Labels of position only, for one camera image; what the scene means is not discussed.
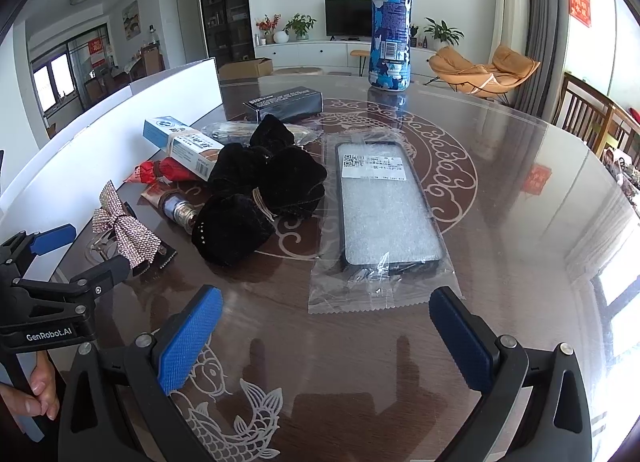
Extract glittery pink bow clip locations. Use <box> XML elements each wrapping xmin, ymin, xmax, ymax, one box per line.
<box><xmin>91</xmin><ymin>180</ymin><xmax>176</xmax><ymax>275</ymax></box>

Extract gold cosmetic tube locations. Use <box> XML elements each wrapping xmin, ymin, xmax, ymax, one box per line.
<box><xmin>142</xmin><ymin>181</ymin><xmax>200</xmax><ymax>235</ymax></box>

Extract red snack packet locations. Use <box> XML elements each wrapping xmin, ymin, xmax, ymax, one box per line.
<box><xmin>125</xmin><ymin>157</ymin><xmax>198</xmax><ymax>185</ymax></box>

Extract black velvet pouch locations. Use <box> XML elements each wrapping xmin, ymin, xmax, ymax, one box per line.
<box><xmin>191</xmin><ymin>192</ymin><xmax>274</xmax><ymax>268</ymax></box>

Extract blue white ointment box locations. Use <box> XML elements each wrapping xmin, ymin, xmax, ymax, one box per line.
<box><xmin>142</xmin><ymin>116</ymin><xmax>224</xmax><ymax>181</ymax></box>

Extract phone case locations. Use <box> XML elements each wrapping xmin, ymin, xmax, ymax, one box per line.
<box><xmin>308</xmin><ymin>128</ymin><xmax>460</xmax><ymax>315</ymax></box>

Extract black velvet scrunchie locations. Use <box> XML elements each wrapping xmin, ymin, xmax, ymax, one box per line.
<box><xmin>208</xmin><ymin>115</ymin><xmax>326</xmax><ymax>219</ymax></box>

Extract person's left hand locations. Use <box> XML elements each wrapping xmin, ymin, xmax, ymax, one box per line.
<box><xmin>1</xmin><ymin>350</ymin><xmax>60</xmax><ymax>421</ymax></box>

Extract white cardboard storage box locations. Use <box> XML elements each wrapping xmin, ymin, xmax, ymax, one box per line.
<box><xmin>0</xmin><ymin>56</ymin><xmax>224</xmax><ymax>283</ymax></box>

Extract cotton swabs bag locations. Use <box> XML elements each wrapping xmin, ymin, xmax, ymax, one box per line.
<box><xmin>202</xmin><ymin>121</ymin><xmax>322</xmax><ymax>148</ymax></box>

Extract black rectangular box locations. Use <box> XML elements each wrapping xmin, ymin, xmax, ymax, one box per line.
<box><xmin>244</xmin><ymin>87</ymin><xmax>323</xmax><ymax>123</ymax></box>

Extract wooden dining chair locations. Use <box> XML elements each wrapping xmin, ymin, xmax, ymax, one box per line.
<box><xmin>551</xmin><ymin>72</ymin><xmax>639</xmax><ymax>167</ymax></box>

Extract brown cardboard box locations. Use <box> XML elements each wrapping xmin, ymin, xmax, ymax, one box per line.
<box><xmin>218</xmin><ymin>58</ymin><xmax>273</xmax><ymax>80</ymax></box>

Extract orange lounge chair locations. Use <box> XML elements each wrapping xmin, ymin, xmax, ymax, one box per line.
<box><xmin>428</xmin><ymin>44</ymin><xmax>540</xmax><ymax>99</ymax></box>

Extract red flower vase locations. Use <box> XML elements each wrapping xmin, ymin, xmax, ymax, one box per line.
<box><xmin>255</xmin><ymin>13</ymin><xmax>281</xmax><ymax>44</ymax></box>

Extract white tv cabinet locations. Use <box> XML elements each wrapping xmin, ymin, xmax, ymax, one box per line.
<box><xmin>254</xmin><ymin>40</ymin><xmax>436</xmax><ymax>77</ymax></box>

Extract green potted plant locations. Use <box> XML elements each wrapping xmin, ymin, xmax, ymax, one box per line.
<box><xmin>285</xmin><ymin>13</ymin><xmax>317</xmax><ymax>40</ymax></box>

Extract green plant right of tv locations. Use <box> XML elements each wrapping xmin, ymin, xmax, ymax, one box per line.
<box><xmin>425</xmin><ymin>16</ymin><xmax>464</xmax><ymax>50</ymax></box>

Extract wooden bench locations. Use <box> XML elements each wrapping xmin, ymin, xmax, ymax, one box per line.
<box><xmin>349</xmin><ymin>49</ymin><xmax>370</xmax><ymax>77</ymax></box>

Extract black television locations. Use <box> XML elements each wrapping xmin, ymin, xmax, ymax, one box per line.
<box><xmin>324</xmin><ymin>0</ymin><xmax>372</xmax><ymax>38</ymax></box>

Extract blue camouflage spray bottle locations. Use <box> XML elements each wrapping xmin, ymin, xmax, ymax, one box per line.
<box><xmin>369</xmin><ymin>0</ymin><xmax>413</xmax><ymax>92</ymax></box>

